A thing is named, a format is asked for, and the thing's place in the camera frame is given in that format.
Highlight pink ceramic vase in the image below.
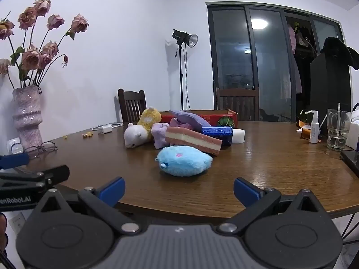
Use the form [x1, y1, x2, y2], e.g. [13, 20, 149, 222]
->
[12, 85, 44, 150]

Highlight dark wooden chair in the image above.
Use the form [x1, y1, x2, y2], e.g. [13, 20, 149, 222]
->
[216, 87, 260, 121]
[118, 89, 147, 124]

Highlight orange packet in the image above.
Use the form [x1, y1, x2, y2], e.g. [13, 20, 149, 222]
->
[296, 120, 312, 139]

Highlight light purple plush toy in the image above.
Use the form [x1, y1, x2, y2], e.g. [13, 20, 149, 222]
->
[151, 122, 170, 149]

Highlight sliding glass door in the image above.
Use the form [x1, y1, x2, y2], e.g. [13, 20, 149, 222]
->
[206, 2, 345, 123]

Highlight blue plush toy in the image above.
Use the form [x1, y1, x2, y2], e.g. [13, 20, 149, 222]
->
[155, 145, 214, 177]

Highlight pink striped sponge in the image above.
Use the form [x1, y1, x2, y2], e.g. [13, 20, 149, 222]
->
[164, 127, 223, 156]

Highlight clear glass cup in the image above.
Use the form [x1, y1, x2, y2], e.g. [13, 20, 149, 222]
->
[327, 108, 352, 151]

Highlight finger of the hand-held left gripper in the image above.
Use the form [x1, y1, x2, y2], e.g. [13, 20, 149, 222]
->
[0, 153, 30, 170]
[0, 165, 70, 191]

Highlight bouquet of dried pink roses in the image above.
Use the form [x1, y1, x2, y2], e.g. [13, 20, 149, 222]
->
[0, 0, 90, 90]

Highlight thin-framed eyeglasses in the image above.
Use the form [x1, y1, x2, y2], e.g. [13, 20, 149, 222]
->
[24, 141, 58, 159]

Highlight white tissue box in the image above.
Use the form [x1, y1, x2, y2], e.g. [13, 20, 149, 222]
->
[345, 111, 359, 149]

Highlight white charging cable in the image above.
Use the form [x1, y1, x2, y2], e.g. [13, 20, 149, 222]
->
[91, 122, 124, 131]

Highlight studio light on black stand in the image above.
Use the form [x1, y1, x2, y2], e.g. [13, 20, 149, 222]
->
[172, 29, 198, 111]

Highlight white plush toy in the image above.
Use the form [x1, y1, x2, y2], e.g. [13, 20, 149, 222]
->
[124, 122, 149, 149]

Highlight white wall socket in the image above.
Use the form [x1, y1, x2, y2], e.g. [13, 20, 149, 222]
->
[8, 212, 26, 234]
[6, 137, 23, 154]

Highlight red cardboard box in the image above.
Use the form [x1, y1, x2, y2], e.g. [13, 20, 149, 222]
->
[160, 109, 238, 129]

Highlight black jacket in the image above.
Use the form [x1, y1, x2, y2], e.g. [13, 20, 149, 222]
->
[320, 36, 359, 70]

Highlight purple folded cloth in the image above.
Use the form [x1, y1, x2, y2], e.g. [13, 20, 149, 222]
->
[169, 110, 214, 132]

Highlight blue tissue pack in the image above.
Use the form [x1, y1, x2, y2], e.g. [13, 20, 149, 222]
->
[201, 127, 234, 146]

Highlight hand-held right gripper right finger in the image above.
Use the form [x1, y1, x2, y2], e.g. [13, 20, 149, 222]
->
[217, 177, 327, 234]

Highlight white round sponge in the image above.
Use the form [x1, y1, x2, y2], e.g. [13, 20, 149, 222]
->
[231, 129, 246, 144]

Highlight white charger adapter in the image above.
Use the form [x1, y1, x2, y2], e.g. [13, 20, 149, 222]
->
[304, 110, 321, 144]

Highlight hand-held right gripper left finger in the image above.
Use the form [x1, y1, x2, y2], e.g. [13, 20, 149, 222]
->
[32, 177, 141, 234]

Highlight yellow plush toy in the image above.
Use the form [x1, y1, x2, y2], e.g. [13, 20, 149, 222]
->
[137, 106, 162, 134]

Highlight hanging clothes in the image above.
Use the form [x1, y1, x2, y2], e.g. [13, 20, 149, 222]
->
[287, 22, 317, 99]

